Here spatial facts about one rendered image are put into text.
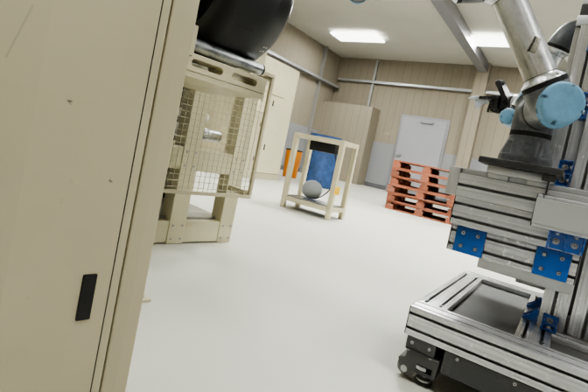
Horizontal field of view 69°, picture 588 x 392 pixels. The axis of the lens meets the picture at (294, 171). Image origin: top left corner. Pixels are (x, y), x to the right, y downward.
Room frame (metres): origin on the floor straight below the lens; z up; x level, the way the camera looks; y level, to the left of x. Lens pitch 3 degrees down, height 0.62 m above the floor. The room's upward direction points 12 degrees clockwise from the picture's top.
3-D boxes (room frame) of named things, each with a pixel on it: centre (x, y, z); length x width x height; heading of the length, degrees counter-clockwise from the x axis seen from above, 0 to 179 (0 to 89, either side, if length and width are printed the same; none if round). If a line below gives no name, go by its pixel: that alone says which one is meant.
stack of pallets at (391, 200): (6.70, -2.13, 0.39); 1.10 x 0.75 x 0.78; 60
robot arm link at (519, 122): (1.32, -0.69, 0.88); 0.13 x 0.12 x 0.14; 169
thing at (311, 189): (4.46, -0.27, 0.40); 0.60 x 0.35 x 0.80; 57
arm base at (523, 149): (1.32, -0.69, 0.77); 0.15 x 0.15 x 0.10
